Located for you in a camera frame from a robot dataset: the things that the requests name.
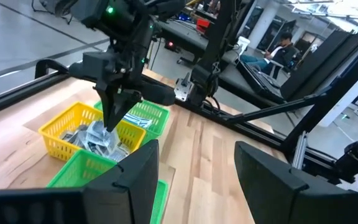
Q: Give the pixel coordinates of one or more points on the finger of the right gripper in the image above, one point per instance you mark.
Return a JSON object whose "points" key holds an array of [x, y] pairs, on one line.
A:
{"points": [[127, 102], [109, 109]]}

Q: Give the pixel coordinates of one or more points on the silver aluminium strut plate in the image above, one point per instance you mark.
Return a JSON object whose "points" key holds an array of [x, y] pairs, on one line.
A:
{"points": [[300, 149]]}

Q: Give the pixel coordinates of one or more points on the person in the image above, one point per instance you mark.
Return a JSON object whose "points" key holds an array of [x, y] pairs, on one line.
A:
{"points": [[278, 51]]}

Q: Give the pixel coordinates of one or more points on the black cart bar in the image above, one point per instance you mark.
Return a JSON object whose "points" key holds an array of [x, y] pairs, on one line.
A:
{"points": [[275, 109]]}

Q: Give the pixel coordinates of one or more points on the silver mounting bracket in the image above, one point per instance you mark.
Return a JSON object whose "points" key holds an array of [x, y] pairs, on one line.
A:
{"points": [[182, 88]]}

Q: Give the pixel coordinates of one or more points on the blue striped bandage packet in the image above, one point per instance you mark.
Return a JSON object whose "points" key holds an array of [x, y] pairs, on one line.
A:
{"points": [[137, 119]]}

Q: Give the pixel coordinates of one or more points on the yellow plastic basket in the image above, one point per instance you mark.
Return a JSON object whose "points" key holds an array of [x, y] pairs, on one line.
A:
{"points": [[61, 121]]}

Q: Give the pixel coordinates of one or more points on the black folded panels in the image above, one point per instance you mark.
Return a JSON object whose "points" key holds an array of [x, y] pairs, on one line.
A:
{"points": [[322, 62]]}

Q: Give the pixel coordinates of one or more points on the green plastic basket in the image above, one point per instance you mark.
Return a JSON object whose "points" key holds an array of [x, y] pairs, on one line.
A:
{"points": [[157, 118], [79, 169]]}

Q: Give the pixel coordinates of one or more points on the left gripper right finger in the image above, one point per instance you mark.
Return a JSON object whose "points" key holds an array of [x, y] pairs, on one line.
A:
{"points": [[259, 186]]}

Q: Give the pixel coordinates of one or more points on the small red box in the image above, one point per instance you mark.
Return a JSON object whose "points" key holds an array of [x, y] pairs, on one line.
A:
{"points": [[204, 25]]}

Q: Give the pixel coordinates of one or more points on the black frame bracket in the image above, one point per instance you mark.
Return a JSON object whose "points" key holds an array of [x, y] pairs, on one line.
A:
{"points": [[47, 63]]}

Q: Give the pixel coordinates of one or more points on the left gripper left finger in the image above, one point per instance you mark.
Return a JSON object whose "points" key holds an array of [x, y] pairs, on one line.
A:
{"points": [[135, 186]]}

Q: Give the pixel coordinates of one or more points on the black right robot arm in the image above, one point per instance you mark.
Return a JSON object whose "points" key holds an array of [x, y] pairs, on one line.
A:
{"points": [[216, 46]]}

